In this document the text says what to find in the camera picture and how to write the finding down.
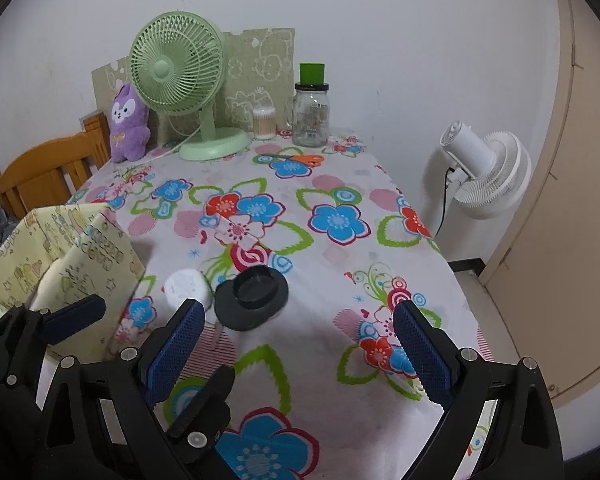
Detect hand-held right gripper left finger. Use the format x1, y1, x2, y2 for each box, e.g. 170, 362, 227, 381
37, 298, 206, 480

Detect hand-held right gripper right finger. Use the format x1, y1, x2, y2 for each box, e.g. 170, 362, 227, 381
392, 298, 566, 480

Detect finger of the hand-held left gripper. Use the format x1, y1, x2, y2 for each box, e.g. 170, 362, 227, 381
0, 295, 107, 397
166, 364, 237, 467

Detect white round device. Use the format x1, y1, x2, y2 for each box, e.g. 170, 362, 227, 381
164, 270, 215, 317

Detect yellow patterned storage box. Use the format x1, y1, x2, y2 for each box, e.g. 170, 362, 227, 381
0, 202, 147, 363

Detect purple plush toy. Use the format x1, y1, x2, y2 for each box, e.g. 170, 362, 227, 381
110, 84, 152, 163

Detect beige door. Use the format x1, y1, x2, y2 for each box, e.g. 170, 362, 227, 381
480, 0, 600, 406

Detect white standing fan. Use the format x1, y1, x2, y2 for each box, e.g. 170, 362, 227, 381
427, 120, 532, 241

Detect orange scissors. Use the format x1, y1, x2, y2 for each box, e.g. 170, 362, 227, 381
262, 152, 326, 168

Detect cotton swab jar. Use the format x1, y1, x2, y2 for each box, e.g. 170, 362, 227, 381
252, 106, 277, 141

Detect clear glass jar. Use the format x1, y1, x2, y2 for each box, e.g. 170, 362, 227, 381
292, 82, 330, 148

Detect green desk fan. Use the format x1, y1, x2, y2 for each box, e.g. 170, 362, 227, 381
129, 11, 252, 162

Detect green patterned board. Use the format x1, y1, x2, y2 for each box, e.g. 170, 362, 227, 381
91, 27, 296, 148

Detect green plastic cup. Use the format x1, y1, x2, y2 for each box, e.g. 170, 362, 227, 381
299, 62, 327, 86

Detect black fan cable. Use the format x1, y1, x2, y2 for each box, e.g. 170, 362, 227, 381
437, 165, 456, 236

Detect white fan cable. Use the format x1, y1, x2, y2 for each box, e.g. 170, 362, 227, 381
145, 125, 202, 162

